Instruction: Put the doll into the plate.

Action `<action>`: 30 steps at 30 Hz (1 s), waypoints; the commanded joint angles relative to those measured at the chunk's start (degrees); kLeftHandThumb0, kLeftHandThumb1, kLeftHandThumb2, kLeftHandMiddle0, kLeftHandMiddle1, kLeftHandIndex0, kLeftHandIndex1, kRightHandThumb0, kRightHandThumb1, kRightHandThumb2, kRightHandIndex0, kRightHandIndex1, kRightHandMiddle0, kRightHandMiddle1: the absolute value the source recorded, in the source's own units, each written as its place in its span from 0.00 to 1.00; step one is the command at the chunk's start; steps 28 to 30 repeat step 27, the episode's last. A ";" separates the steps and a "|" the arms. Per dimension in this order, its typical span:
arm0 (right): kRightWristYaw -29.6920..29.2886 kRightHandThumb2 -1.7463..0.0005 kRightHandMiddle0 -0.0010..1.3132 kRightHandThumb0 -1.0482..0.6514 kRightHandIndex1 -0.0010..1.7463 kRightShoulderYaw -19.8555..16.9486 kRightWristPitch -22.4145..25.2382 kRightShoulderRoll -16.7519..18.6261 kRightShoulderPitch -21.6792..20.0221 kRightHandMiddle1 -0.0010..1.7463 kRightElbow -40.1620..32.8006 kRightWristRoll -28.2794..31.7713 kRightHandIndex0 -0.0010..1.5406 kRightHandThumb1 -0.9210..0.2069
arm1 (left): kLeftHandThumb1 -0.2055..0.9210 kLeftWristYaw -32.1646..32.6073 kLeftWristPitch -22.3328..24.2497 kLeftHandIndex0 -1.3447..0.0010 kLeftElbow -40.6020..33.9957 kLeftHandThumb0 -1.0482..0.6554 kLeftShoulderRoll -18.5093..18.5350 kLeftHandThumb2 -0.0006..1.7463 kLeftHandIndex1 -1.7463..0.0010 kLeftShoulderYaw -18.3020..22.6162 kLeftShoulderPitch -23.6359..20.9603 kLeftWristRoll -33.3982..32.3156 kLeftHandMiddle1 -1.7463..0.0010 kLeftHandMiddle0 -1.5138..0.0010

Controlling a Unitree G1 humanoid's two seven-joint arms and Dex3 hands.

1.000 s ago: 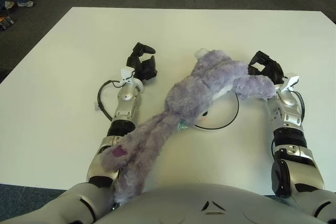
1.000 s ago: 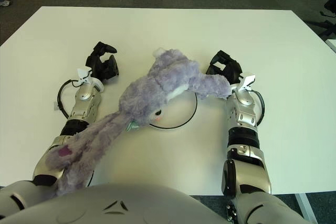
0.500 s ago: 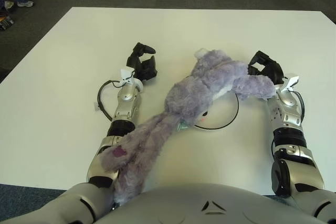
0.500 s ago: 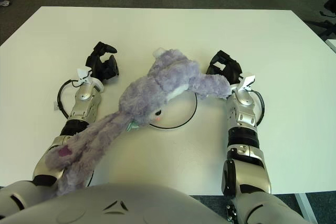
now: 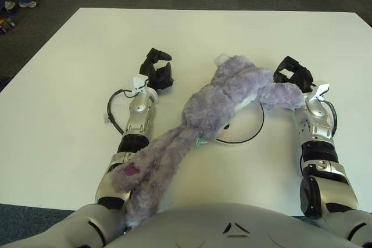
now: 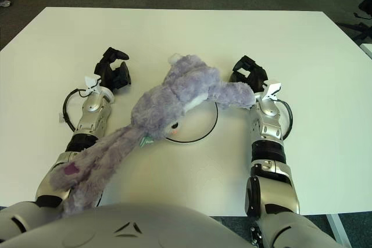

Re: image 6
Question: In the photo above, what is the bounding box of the white plate with black rim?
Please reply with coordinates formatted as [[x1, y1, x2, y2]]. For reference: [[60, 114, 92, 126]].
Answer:
[[165, 101, 219, 145]]

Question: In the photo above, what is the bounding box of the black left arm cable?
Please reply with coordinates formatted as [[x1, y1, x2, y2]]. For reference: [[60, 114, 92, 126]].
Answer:
[[63, 88, 91, 132]]

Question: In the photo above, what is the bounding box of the black office chair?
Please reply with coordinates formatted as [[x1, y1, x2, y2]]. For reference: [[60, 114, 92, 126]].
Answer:
[[337, 0, 372, 41]]

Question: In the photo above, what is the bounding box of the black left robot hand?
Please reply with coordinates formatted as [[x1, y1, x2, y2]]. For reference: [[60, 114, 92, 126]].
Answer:
[[93, 46, 132, 91]]

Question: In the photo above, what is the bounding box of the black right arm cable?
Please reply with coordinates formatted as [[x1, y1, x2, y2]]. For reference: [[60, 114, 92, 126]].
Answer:
[[277, 99, 294, 140]]

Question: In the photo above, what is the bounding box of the silver robot torso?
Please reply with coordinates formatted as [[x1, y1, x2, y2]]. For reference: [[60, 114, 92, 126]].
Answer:
[[0, 203, 253, 248]]

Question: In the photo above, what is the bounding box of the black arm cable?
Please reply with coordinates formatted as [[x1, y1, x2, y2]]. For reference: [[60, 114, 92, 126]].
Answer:
[[277, 99, 294, 140], [63, 88, 91, 132]]

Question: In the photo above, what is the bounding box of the white side table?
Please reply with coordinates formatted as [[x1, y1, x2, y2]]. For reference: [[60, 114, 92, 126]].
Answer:
[[360, 43, 372, 59]]

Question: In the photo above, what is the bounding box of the white table leg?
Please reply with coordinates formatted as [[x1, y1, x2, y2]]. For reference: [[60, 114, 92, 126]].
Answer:
[[325, 214, 349, 248]]

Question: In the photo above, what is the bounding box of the purple plush bunny doll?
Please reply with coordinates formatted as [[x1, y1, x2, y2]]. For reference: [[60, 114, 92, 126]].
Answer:
[[49, 53, 256, 218]]

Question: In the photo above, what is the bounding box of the black metal bracket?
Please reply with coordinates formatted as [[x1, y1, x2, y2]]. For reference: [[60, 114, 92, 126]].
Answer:
[[249, 224, 262, 248]]

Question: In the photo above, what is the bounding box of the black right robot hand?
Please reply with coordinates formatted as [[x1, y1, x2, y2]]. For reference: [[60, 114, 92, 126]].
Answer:
[[228, 55, 269, 94]]

